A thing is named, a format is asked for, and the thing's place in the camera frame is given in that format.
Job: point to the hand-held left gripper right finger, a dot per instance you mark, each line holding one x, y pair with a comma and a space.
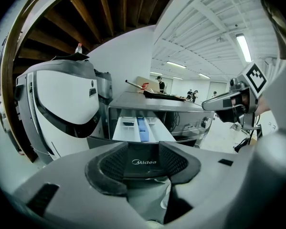
224, 180

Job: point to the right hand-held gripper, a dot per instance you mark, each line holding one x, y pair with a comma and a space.
250, 85

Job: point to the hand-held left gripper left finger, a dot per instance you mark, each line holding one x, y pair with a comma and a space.
73, 194

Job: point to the white detergent drawer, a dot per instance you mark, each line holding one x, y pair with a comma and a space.
154, 132

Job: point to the person's right forearm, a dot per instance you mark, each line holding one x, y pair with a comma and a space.
264, 106

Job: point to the ceiling tube light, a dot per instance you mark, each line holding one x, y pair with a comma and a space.
244, 48
204, 75
176, 64

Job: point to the dark grey front-load washing machine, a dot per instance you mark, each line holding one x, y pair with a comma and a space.
152, 101

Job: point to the large open cardboard box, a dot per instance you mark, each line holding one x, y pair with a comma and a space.
150, 81

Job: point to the metal pipe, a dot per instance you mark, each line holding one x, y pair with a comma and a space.
133, 84

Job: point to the white and black washing machine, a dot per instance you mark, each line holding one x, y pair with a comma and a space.
64, 96

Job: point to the dark grey appliance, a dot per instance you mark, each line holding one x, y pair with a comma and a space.
104, 87

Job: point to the clear water bottle red label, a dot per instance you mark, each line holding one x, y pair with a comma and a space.
78, 48

